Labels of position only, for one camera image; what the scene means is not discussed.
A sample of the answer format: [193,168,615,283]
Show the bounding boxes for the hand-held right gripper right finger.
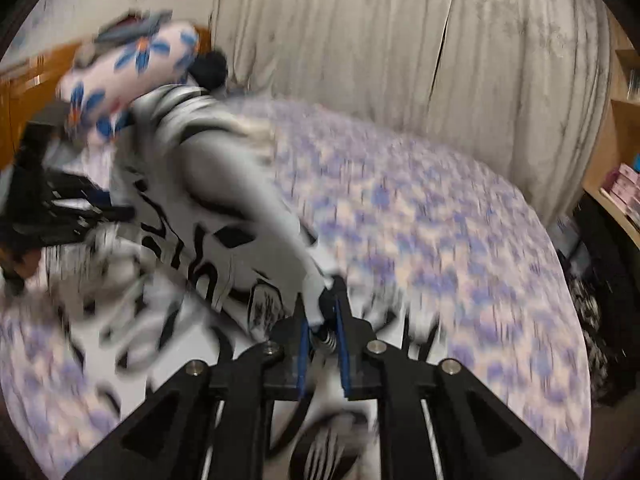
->
[330,275,581,480]

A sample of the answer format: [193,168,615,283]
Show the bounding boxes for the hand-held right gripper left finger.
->
[62,292,308,480]

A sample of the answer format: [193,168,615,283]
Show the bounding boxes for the wooden shelf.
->
[582,10,640,251]

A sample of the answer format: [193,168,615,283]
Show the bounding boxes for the pink boxes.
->
[600,162,640,216]

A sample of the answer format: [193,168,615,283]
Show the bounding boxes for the purple floral bed cover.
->
[0,97,593,480]

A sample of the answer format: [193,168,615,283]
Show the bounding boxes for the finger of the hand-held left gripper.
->
[47,172,137,226]

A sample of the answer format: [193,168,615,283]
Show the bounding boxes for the grey item on quilt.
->
[95,10,173,43]

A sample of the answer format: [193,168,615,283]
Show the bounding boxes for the black fuzzy garment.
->
[190,49,230,92]

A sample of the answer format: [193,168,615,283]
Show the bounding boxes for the grey white curtain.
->
[210,0,613,231]

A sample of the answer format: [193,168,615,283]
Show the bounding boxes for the black and white printed jacket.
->
[42,85,441,480]

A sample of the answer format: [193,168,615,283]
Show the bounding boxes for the folded blue flower quilt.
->
[57,20,201,143]

